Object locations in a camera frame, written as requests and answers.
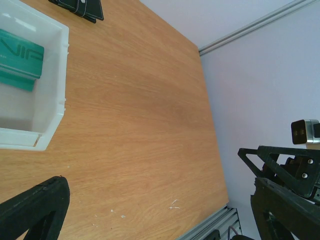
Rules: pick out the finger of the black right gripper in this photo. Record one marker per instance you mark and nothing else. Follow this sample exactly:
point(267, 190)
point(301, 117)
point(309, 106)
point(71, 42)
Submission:
point(296, 169)

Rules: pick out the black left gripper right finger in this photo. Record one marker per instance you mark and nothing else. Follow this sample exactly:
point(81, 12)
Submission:
point(282, 215)

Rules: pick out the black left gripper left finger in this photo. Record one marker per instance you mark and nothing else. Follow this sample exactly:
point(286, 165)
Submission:
point(38, 212)

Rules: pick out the black leather card holder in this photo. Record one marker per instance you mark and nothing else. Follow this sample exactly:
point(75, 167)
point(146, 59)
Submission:
point(91, 10)

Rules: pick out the teal VIP card stack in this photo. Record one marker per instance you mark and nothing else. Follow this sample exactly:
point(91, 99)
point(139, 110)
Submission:
point(21, 61)

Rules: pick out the white plastic bin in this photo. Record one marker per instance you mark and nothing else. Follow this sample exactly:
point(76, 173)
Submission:
point(28, 120)

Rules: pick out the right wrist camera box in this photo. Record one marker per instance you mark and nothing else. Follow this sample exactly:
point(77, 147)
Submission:
point(305, 132)

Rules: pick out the grey aluminium frame rail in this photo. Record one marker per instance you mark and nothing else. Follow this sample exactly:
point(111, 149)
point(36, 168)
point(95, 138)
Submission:
point(263, 21)

